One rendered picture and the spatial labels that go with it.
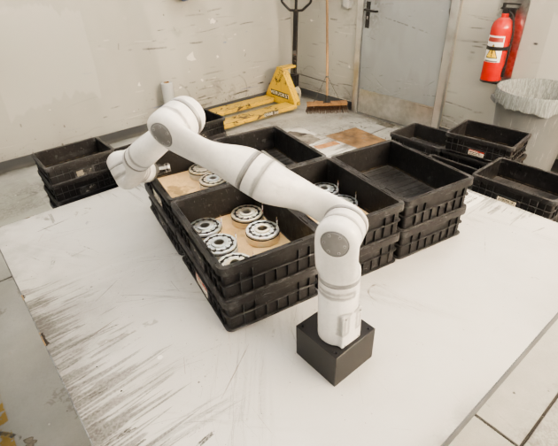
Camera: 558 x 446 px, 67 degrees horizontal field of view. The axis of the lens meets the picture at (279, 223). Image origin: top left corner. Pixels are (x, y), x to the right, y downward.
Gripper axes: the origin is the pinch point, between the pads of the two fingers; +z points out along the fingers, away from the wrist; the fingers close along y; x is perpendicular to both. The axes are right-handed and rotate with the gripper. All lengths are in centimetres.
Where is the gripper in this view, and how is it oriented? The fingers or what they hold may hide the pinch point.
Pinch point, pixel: (156, 171)
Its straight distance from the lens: 152.6
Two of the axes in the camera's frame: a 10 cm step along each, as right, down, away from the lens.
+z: -0.1, -1.1, 9.9
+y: 9.8, -2.0, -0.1
